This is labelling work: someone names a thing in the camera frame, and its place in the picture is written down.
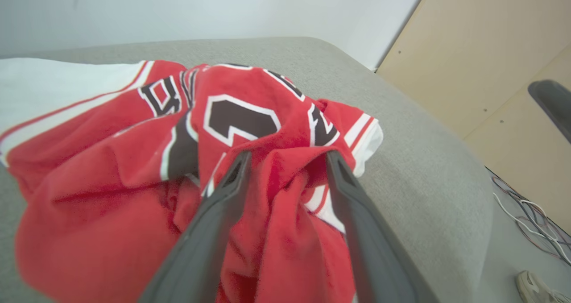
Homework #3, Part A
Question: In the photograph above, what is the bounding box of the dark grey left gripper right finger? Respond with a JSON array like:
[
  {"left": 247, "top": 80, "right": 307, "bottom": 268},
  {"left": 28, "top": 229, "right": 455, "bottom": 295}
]
[{"left": 327, "top": 150, "right": 440, "bottom": 303}]

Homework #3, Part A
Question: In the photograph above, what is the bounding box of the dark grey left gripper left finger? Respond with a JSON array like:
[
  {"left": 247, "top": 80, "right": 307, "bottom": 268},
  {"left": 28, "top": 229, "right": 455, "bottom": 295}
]
[{"left": 138, "top": 150, "right": 252, "bottom": 303}]

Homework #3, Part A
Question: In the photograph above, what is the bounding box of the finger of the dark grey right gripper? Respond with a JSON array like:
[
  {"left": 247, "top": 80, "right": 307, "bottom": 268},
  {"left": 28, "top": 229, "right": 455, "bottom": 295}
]
[{"left": 529, "top": 80, "right": 571, "bottom": 143}]

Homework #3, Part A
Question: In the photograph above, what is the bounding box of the red and white sports jersey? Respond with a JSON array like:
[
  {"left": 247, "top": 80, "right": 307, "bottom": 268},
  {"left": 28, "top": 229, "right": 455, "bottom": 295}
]
[{"left": 0, "top": 58, "right": 384, "bottom": 303}]

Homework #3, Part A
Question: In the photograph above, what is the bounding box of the beige wooden board panel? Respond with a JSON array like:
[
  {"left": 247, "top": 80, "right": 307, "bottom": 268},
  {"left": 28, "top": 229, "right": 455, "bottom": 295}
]
[{"left": 377, "top": 0, "right": 571, "bottom": 234}]

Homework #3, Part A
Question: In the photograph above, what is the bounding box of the grey fabric sofa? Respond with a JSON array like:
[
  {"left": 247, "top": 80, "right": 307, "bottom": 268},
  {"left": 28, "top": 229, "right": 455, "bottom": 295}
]
[{"left": 0, "top": 37, "right": 496, "bottom": 303}]

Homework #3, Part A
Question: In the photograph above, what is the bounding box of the white sneaker shoe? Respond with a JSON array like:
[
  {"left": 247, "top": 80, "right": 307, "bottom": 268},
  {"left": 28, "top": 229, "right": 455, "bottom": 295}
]
[{"left": 517, "top": 271, "right": 571, "bottom": 303}]

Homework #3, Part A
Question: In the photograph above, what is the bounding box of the thin dark cable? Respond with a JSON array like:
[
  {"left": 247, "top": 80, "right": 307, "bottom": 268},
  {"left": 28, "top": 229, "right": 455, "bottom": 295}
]
[{"left": 488, "top": 167, "right": 571, "bottom": 259}]

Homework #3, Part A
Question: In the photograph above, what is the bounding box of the thin white cable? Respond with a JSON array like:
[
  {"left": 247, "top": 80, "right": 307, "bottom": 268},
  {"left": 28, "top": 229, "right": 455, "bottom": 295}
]
[{"left": 493, "top": 191, "right": 571, "bottom": 266}]

